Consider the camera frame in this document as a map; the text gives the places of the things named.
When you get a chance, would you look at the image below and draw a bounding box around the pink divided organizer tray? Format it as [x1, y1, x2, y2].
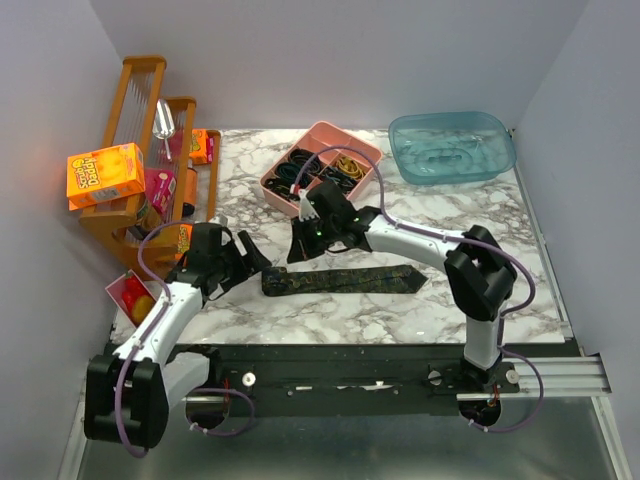
[260, 121, 383, 217]

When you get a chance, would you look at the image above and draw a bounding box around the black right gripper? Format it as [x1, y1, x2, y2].
[287, 214, 338, 265]

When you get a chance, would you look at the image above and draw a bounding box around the dark tin can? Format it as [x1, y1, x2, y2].
[128, 197, 162, 241]

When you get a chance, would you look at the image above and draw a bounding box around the dark blue floral rolled tie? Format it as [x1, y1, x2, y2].
[318, 166, 357, 195]

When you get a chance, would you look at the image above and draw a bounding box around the metal scoop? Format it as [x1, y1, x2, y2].
[152, 98, 175, 162]

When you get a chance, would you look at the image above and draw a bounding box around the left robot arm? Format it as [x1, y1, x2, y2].
[84, 222, 271, 458]

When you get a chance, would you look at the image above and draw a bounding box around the pink bin with fruit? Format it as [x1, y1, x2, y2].
[105, 270, 157, 327]

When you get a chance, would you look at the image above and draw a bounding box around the black gold rolled tie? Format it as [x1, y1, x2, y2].
[263, 177, 291, 198]

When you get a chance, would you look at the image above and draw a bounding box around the wooden wire rack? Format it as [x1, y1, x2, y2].
[78, 54, 222, 282]

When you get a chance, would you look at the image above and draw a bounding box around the teal rolled tie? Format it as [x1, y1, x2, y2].
[275, 162, 301, 183]

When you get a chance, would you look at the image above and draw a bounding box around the aluminium rail frame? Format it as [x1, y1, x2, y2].
[59, 356, 632, 479]

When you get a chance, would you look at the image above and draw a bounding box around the orange bottle on rack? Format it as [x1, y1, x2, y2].
[182, 167, 198, 217]

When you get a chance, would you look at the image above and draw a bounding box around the orange Scrub Daddy box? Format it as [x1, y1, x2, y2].
[66, 143, 145, 211]

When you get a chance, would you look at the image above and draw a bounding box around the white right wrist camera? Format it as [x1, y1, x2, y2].
[298, 189, 319, 222]

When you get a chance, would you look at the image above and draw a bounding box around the small orange box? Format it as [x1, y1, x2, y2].
[175, 224, 193, 260]
[189, 129, 214, 165]

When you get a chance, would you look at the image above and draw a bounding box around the small orange box upper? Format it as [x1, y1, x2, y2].
[189, 129, 214, 165]

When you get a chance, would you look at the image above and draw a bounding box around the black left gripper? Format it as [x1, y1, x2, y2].
[213, 230, 272, 290]

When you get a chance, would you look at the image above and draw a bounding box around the small orange box lower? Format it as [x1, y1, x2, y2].
[175, 224, 193, 260]

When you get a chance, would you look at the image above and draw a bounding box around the dark floral patterned necktie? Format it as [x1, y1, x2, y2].
[261, 265, 427, 297]

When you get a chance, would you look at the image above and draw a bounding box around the yellow rolled tie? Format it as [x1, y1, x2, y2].
[335, 155, 369, 182]

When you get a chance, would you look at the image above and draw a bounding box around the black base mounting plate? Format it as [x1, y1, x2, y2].
[186, 342, 586, 428]

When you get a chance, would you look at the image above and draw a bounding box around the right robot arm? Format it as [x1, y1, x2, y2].
[287, 181, 517, 392]

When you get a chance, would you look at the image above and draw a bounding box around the pink product box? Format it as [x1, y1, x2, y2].
[145, 168, 177, 216]

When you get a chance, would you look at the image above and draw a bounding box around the translucent blue plastic tub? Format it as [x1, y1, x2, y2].
[388, 111, 517, 186]

